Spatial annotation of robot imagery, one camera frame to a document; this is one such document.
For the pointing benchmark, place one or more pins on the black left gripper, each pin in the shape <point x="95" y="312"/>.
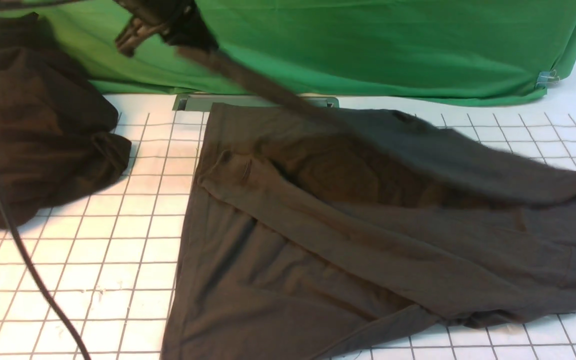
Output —
<point x="179" y="23"/>

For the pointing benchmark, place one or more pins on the gray long-sleeved shirt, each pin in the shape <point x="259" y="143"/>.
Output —
<point x="315" y="232"/>

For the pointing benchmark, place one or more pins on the gray metal base bar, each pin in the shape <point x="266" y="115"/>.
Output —
<point x="201" y="102"/>

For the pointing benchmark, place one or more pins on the black crumpled garment pile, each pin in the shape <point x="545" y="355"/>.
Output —
<point x="56" y="129"/>

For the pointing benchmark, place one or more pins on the green backdrop cloth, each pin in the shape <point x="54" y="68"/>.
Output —
<point x="473" y="53"/>

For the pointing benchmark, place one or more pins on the metal binder clip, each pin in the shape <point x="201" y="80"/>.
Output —
<point x="546" y="78"/>

